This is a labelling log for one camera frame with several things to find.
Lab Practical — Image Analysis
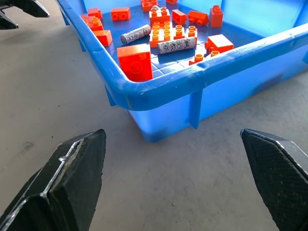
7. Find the large orange building block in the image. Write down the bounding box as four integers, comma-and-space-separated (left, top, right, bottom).
116, 43, 154, 83

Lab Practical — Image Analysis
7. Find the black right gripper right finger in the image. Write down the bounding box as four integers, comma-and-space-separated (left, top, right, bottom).
240, 128, 308, 231

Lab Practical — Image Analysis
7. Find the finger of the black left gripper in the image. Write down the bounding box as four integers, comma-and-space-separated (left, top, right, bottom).
9, 0, 50, 18
0, 10, 19, 30

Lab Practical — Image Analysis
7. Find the blue plastic bin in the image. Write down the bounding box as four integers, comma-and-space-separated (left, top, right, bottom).
56, 0, 308, 143

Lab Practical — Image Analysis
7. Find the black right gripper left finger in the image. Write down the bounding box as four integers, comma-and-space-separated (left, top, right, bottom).
0, 128, 107, 231

